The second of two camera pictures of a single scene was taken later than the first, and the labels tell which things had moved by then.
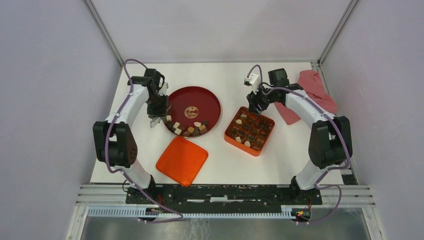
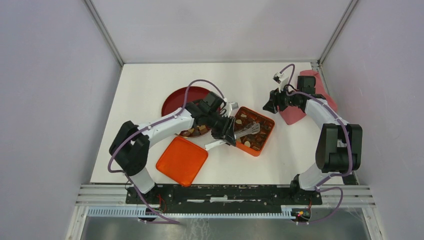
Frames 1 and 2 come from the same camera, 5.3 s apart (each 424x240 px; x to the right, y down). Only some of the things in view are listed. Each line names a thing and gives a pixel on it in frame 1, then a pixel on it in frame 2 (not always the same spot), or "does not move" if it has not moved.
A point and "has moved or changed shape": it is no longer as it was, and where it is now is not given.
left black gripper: (161, 111) → (226, 132)
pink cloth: (311, 82) does not move
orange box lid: (182, 160) does not move
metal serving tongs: (155, 120) has moved or changed shape
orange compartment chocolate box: (249, 131) does not move
